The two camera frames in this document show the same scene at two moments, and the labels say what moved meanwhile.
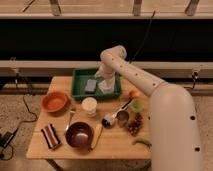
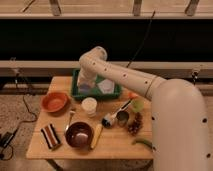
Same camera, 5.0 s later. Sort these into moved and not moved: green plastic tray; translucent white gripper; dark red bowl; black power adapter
Moved: translucent white gripper
Not moved: dark red bowl; black power adapter; green plastic tray
